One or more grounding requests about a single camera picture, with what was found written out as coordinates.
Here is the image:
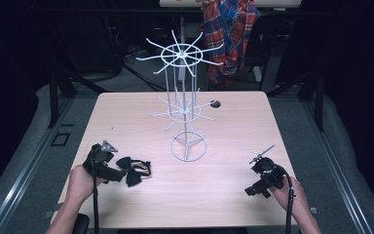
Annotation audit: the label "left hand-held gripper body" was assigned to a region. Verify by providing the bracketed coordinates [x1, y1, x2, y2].
[82, 139, 119, 180]

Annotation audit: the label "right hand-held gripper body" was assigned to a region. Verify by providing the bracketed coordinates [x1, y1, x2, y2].
[248, 144, 287, 191]

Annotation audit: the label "black bow tie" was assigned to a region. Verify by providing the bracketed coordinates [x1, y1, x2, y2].
[115, 156, 152, 188]

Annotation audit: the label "white wire display rack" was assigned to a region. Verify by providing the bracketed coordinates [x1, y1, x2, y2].
[135, 29, 225, 163]

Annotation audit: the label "person's right hand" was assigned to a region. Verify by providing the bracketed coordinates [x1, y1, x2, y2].
[268, 175, 312, 222]

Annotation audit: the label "person's left hand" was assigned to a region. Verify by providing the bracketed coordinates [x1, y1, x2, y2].
[65, 164, 107, 209]

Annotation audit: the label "black chair armrest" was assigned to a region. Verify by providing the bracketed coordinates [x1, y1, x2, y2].
[73, 213, 91, 234]

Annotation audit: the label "black metal stand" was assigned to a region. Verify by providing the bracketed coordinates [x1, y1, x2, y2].
[48, 66, 109, 130]
[266, 69, 325, 133]

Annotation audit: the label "red blue plaid shirt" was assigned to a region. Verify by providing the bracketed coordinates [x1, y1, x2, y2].
[200, 0, 262, 91]

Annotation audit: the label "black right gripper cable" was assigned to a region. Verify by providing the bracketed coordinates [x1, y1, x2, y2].
[274, 163, 297, 234]

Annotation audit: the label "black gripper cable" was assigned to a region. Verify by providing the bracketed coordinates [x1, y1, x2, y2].
[90, 148, 100, 234]
[274, 163, 297, 234]

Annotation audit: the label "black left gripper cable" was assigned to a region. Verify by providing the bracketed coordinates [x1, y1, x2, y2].
[90, 148, 100, 234]

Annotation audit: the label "aluminium floor rail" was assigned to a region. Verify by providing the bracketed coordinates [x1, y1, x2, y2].
[299, 96, 374, 234]
[0, 96, 76, 234]

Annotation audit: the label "black floor cables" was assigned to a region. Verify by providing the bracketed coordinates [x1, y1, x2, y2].
[108, 19, 169, 93]

